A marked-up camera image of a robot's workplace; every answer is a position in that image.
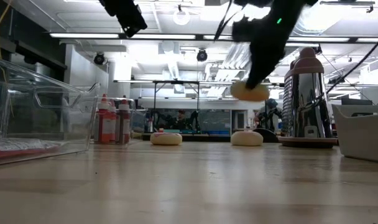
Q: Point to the person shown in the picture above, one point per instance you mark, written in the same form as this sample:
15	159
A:
181	119
271	107

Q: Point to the white round ceiling fixture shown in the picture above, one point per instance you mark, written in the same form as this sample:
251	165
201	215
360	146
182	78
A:
174	17

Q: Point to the grey plastic bin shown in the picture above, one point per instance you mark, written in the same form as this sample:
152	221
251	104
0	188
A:
363	137

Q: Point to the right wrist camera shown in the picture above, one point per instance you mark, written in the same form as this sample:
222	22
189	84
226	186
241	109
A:
243	29

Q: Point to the black ceiling light rail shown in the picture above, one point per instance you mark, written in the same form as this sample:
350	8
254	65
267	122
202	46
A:
83	35

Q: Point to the green frosted toy donut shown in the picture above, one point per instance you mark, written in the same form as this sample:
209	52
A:
257	95

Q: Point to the orange sprinkled toy donut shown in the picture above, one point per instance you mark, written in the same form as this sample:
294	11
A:
246	139

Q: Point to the red cap orange bottle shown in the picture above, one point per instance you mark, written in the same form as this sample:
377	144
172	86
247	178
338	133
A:
103	124

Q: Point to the red packet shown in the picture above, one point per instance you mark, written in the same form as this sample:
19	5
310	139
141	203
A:
21	147

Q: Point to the dark background table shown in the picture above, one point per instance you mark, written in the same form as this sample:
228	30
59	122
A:
201	137

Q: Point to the wide clear plastic bin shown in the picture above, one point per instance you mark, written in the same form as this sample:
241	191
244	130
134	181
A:
52	124

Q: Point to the black background rig frame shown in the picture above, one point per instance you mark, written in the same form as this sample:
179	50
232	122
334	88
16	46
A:
176	82

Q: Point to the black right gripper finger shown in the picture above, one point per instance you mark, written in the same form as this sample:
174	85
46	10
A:
265	65

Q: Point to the pink frosted toy donut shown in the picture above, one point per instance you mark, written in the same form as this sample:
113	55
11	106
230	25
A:
166	139

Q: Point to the black ceiling camera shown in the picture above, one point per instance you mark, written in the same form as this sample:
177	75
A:
99	58
202	55

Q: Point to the black background robot arm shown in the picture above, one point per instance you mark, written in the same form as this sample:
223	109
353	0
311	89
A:
193	119

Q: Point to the narrow clear plastic bin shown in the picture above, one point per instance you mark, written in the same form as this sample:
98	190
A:
139	121

